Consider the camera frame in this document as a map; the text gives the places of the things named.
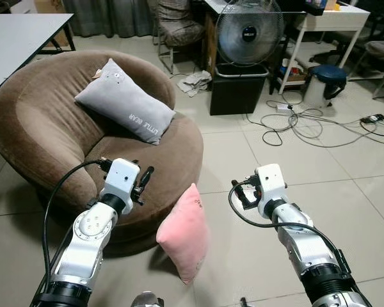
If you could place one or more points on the pink pillow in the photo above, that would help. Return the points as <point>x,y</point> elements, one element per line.
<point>184,233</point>

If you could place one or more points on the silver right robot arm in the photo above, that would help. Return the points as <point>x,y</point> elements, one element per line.
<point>297,240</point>

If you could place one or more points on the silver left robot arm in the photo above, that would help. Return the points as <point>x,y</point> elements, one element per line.
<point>88,233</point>

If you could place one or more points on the grey little bear pillow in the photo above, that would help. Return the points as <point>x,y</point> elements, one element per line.
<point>125,102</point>

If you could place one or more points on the brown round sofa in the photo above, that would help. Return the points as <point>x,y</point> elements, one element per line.
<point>38,128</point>

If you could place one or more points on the white power strip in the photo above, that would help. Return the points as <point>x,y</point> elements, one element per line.
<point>284,107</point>

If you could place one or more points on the black box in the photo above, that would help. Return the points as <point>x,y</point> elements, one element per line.
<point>238,89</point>

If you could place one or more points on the grey robot foot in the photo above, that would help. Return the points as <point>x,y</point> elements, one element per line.
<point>147,300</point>

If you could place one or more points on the crumpled grey cloth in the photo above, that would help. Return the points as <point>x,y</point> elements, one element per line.
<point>195,83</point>

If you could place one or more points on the white bin with blue lid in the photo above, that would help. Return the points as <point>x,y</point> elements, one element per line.
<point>325,83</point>

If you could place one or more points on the black power adapter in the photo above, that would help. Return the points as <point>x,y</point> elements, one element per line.
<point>373,119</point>

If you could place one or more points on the round black electric fan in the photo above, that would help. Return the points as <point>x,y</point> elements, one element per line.
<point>249,32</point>

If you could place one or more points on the chair with brown cushion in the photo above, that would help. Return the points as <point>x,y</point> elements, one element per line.
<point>179,29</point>

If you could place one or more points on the grey curtain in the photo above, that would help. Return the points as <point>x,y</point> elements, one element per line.
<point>109,16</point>

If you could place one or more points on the grey table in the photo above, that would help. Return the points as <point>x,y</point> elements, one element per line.
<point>16,45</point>

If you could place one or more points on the grey metal-legged chair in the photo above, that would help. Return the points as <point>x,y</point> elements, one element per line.
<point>383,51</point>

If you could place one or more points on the white desk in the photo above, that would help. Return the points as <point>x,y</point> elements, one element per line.
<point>329,19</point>

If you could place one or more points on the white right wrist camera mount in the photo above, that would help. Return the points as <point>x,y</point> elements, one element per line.
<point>271,185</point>

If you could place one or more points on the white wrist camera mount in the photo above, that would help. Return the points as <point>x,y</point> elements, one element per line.
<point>120,178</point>
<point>271,185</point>

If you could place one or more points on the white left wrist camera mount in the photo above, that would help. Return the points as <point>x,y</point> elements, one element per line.
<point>120,178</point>

